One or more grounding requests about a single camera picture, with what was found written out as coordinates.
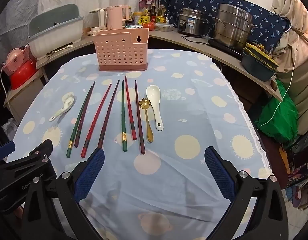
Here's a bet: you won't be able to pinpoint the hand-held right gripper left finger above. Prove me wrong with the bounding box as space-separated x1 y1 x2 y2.
20 147 105 240

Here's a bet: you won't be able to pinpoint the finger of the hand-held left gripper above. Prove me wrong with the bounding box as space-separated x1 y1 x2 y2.
0 140 16 167
0 139 54 178

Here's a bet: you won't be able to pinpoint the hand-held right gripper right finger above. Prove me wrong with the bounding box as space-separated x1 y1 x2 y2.
205 146 289 240

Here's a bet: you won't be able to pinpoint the green chopstick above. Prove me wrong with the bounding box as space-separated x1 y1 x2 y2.
121 80 128 152
66 86 93 158

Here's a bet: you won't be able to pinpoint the dark maroon chopstick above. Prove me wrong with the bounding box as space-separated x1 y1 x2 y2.
74 81 96 148
134 80 146 155

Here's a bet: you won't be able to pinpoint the red chopstick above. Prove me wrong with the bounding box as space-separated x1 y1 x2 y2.
125 76 137 141
81 84 112 158

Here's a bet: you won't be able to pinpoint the floral ceramic spoon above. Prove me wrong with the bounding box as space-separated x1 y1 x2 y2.
49 92 75 122

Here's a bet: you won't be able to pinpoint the white ceramic spoon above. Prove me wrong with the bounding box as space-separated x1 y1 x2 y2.
146 85 164 131

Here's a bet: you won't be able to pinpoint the pink perforated utensil holder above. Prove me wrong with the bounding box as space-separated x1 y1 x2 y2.
92 28 149 72

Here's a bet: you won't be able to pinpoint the dark brown chopstick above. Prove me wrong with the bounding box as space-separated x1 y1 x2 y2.
97 80 120 149

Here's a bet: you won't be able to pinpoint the wooden cabinet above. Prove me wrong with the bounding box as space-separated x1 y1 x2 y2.
4 70 48 124

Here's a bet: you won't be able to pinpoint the blue printed tablecloth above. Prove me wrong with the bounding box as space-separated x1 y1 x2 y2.
6 47 273 240

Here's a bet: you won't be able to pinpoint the red plastic basin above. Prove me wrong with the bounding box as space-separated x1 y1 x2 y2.
9 60 37 90

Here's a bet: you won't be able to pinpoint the green plastic bag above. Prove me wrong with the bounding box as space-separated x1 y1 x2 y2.
254 79 300 144

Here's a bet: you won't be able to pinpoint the gold flower spoon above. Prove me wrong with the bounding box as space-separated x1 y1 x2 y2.
139 98 154 143

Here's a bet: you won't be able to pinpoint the white ladle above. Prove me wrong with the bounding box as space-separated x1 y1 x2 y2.
47 44 74 55

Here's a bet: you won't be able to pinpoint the white dish drainer teal lid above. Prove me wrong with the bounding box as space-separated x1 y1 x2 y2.
27 4 84 60

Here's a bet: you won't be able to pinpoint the yellow green stacked trays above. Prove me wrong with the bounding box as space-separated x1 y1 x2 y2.
244 42 280 70

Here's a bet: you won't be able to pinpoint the black induction cooktop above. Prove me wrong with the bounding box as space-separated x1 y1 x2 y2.
208 39 245 55

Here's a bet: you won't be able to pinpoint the curved wooden counter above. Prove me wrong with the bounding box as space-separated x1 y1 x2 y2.
35 29 283 103

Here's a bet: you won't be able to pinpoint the beige cloth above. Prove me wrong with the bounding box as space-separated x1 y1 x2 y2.
272 0 308 135

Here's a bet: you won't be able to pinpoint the stainless steel steamer pot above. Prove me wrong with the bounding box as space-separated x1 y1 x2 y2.
211 4 260 49

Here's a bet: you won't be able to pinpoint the silver rice cooker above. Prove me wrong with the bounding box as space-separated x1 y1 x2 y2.
178 7 214 37

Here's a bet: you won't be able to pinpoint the clear food container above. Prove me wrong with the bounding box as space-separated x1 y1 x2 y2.
154 22 174 32

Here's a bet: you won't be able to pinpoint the pink electric kettle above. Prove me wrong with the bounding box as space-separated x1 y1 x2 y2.
105 6 132 30

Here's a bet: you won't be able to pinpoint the blue floral cloth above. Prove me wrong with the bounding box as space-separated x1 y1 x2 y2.
159 0 291 53

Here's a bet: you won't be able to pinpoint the white cable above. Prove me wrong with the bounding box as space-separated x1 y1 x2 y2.
0 64 14 120
257 34 301 130

